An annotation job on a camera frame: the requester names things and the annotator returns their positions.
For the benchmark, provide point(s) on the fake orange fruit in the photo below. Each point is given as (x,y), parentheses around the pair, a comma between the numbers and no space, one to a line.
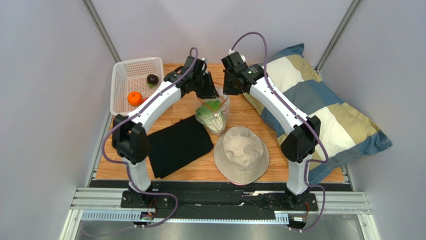
(135,98)

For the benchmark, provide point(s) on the beige bucket hat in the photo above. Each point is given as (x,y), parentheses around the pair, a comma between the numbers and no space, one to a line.
(241,156)

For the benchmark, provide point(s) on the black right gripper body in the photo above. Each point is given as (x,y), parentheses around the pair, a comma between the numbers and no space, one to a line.
(228,88)

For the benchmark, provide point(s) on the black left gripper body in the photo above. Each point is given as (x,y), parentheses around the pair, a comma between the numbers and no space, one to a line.
(204,87)

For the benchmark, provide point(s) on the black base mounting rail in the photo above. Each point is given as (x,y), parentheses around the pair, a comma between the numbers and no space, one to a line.
(214,202)

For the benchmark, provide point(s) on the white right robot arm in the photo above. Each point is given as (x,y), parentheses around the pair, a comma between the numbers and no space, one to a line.
(302,131)

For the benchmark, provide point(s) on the fake pale cabbage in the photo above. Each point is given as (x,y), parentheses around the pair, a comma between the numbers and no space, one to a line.
(214,122)

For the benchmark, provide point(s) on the white plastic basket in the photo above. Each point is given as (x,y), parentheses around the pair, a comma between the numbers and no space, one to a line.
(130,76)

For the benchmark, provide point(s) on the black folded cloth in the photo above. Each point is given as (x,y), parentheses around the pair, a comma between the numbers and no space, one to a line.
(178,145)

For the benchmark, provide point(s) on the clear orange zip top bag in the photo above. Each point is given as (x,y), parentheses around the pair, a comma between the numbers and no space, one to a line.
(225,99)

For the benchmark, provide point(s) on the fake green lettuce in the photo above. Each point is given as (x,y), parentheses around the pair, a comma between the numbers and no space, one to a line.
(213,105)

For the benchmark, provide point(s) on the fake dark purple eggplant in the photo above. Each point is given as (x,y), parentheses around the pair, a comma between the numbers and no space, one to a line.
(152,80)

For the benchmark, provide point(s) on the blue beige checked pillow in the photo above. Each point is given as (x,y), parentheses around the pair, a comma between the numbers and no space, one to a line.
(346,133)

